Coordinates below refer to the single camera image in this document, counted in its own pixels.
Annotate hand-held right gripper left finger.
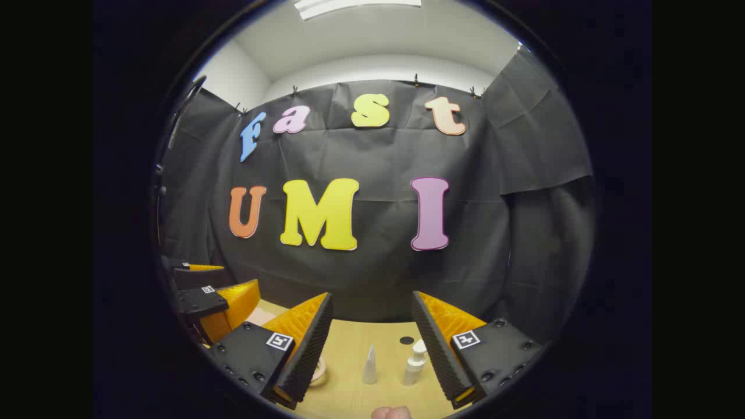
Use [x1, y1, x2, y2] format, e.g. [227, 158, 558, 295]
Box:
[208, 292, 334, 410]

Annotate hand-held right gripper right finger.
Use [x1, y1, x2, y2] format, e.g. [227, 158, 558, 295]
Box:
[412, 291, 543, 410]

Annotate white pump bottle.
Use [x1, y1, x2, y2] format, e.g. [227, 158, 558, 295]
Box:
[402, 339, 428, 386]

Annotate black backdrop cloth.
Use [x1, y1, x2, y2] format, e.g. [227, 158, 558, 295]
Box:
[157, 49, 595, 344]

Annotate white ceiling light panel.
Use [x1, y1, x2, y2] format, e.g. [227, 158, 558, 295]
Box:
[294, 0, 422, 21]

